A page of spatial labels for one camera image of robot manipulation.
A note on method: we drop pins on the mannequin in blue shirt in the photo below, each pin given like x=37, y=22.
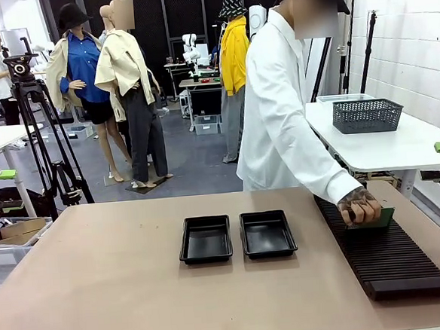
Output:
x=83, y=69

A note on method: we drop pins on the black camera tripod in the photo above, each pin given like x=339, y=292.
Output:
x=20, y=68

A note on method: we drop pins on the background work desk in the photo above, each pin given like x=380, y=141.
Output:
x=199, y=82

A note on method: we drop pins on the black light stand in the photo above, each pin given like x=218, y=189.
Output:
x=369, y=52
x=344, y=50

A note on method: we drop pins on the mannequin in yellow hoodie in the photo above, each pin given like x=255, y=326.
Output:
x=235, y=58

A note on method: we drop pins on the mannequin in beige jacket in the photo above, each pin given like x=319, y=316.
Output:
x=122, y=66

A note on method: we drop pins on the clear floor storage bin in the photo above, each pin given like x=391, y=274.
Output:
x=206, y=125

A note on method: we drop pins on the black ESD tray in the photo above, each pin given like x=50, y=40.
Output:
x=206, y=245
x=268, y=239

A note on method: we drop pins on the person in white shirt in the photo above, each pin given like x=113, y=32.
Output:
x=273, y=112

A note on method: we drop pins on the patterned bucket hat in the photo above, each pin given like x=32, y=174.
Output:
x=232, y=7

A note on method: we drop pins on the black brimmed hat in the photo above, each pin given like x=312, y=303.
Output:
x=70, y=17

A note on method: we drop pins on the white-sleeved forearm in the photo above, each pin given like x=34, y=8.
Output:
x=330, y=176

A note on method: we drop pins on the clear plastic bin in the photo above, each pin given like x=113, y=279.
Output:
x=4, y=263

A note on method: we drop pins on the grey plastic basket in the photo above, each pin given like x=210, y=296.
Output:
x=367, y=117

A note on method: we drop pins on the brown cardboard box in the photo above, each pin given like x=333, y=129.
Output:
x=20, y=228

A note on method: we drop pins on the small white background robot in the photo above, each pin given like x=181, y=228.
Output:
x=191, y=53

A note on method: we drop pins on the black slotted board rack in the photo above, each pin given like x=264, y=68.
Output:
x=381, y=259

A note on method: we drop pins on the black bag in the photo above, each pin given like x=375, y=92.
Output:
x=26, y=201

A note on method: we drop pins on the green printed circuit board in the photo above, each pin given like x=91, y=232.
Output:
x=387, y=217

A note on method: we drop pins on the tattooed person hand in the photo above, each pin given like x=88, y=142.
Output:
x=360, y=206

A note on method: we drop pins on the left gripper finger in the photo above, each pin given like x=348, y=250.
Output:
x=13, y=205
x=4, y=174

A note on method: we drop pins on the black mannequin base plate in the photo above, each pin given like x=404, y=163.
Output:
x=146, y=187

